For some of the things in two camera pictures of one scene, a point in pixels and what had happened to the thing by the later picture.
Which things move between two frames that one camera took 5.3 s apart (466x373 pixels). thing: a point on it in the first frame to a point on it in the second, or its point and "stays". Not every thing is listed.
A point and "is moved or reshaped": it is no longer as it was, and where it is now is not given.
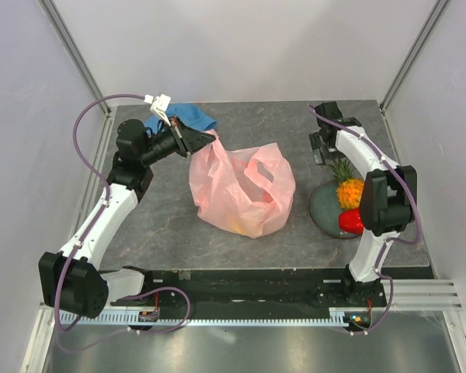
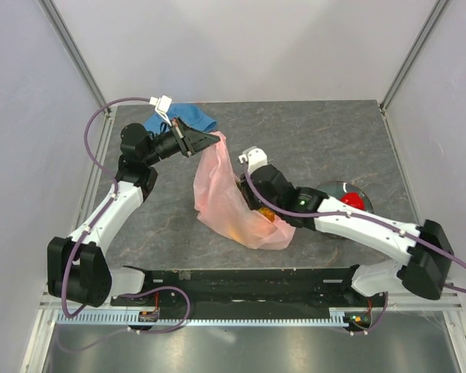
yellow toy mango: x=241 y=228 to x=234 y=235
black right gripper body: x=327 y=144 to x=252 y=197
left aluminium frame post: x=58 y=25 stays
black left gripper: x=194 y=139 stays
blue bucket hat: x=187 y=113 stays
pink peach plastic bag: x=249 y=192 is moved or reshaped
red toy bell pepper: x=349 y=221 is moved or reshaped
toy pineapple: x=349 y=189 to x=269 y=214
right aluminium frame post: x=435 y=16 stays
